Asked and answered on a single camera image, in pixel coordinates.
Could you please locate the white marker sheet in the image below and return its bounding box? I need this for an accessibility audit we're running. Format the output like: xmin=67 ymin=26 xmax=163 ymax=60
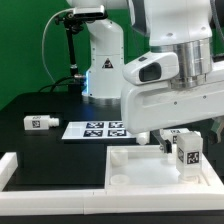
xmin=62 ymin=121 xmax=134 ymax=140

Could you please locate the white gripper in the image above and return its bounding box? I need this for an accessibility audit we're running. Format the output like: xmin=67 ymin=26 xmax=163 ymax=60
xmin=121 ymin=68 xmax=224 ymax=154

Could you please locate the white camera cable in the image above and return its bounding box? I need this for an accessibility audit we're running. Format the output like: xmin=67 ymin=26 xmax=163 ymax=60
xmin=41 ymin=8 xmax=74 ymax=85

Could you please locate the silver mounted camera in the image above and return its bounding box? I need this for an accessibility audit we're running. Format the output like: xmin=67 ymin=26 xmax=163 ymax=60
xmin=72 ymin=5 xmax=106 ymax=19

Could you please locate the white U-shaped fence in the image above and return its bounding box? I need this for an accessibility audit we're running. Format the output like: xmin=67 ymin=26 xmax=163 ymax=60
xmin=0 ymin=153 xmax=224 ymax=216

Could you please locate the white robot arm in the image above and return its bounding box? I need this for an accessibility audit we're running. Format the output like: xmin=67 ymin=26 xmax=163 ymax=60
xmin=67 ymin=0 xmax=224 ymax=135

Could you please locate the black camera stand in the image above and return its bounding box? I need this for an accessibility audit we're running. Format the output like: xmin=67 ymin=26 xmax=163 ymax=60
xmin=55 ymin=12 xmax=86 ymax=93

